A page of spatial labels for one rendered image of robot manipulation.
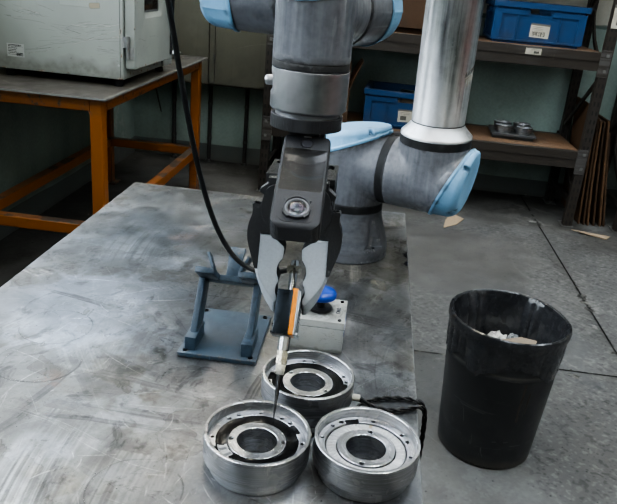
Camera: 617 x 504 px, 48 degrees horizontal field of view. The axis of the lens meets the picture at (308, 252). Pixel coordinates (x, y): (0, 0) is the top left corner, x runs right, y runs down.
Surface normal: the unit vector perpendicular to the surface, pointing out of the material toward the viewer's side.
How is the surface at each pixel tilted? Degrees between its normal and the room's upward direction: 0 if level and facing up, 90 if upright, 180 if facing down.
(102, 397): 0
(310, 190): 32
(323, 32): 90
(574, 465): 0
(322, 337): 90
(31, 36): 90
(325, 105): 90
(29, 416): 0
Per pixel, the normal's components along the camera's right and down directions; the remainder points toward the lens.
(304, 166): 0.04, -0.59
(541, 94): -0.11, 0.36
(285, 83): -0.60, 0.26
